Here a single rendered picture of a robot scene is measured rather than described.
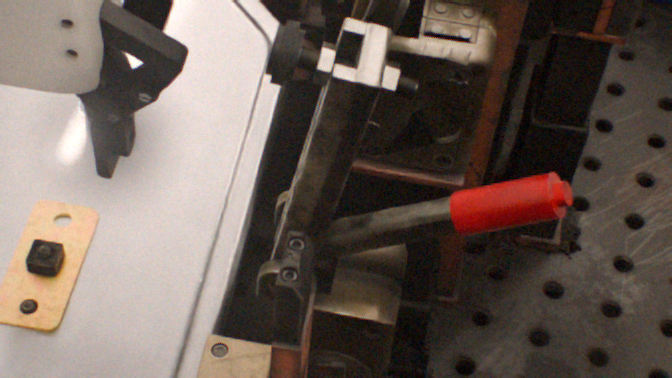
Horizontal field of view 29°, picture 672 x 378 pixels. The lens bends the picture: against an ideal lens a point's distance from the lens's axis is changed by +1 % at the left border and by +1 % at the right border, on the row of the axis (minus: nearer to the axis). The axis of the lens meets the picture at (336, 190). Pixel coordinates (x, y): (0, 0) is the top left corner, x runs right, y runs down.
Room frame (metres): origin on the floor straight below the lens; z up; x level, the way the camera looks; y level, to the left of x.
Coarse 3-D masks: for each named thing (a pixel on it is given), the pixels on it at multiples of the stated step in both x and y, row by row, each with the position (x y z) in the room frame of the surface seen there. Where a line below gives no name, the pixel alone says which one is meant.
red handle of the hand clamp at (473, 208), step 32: (480, 192) 0.38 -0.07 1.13; (512, 192) 0.37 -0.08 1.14; (544, 192) 0.37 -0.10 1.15; (352, 224) 0.38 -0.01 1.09; (384, 224) 0.38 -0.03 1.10; (416, 224) 0.37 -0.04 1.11; (448, 224) 0.37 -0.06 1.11; (480, 224) 0.37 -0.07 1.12; (512, 224) 0.37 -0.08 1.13; (320, 256) 0.38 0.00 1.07
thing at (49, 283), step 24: (48, 216) 0.43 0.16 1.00; (72, 216) 0.43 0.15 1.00; (96, 216) 0.43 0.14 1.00; (24, 240) 0.41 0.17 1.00; (48, 240) 0.41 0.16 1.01; (72, 240) 0.41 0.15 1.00; (24, 264) 0.40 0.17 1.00; (48, 264) 0.39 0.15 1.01; (72, 264) 0.40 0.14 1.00; (0, 288) 0.38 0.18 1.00; (24, 288) 0.38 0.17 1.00; (48, 288) 0.38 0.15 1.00; (72, 288) 0.38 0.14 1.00; (0, 312) 0.36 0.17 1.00; (48, 312) 0.37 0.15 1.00
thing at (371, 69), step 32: (288, 32) 0.38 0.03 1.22; (352, 32) 0.39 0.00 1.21; (384, 32) 0.40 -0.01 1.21; (288, 64) 0.37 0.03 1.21; (320, 64) 0.38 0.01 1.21; (352, 64) 0.38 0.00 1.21; (384, 64) 0.38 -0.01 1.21; (320, 96) 0.40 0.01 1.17; (352, 96) 0.37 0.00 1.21; (384, 96) 0.37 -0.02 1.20; (320, 128) 0.37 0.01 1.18; (352, 128) 0.37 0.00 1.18; (320, 160) 0.37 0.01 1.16; (352, 160) 0.37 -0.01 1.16; (320, 192) 0.37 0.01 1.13; (288, 224) 0.37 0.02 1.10; (320, 224) 0.37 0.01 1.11
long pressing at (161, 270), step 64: (192, 0) 0.62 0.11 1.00; (256, 0) 0.62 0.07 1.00; (192, 64) 0.56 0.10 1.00; (256, 64) 0.57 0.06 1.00; (0, 128) 0.49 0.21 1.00; (64, 128) 0.50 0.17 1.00; (192, 128) 0.51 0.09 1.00; (256, 128) 0.51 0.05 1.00; (0, 192) 0.45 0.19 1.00; (64, 192) 0.45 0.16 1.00; (128, 192) 0.45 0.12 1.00; (192, 192) 0.46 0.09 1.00; (256, 192) 0.46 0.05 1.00; (0, 256) 0.40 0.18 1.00; (128, 256) 0.41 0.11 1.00; (192, 256) 0.41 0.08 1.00; (64, 320) 0.36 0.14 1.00; (128, 320) 0.37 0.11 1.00; (192, 320) 0.37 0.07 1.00
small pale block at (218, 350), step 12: (216, 336) 0.32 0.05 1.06; (216, 348) 0.32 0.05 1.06; (228, 348) 0.32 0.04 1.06; (240, 348) 0.32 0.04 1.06; (252, 348) 0.32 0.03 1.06; (264, 348) 0.32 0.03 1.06; (204, 360) 0.31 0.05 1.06; (216, 360) 0.31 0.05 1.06; (228, 360) 0.31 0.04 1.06; (240, 360) 0.31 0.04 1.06; (252, 360) 0.31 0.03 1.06; (264, 360) 0.31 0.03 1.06; (204, 372) 0.30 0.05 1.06; (216, 372) 0.31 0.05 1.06; (228, 372) 0.31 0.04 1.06; (240, 372) 0.31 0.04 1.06; (252, 372) 0.31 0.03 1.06; (264, 372) 0.31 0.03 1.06
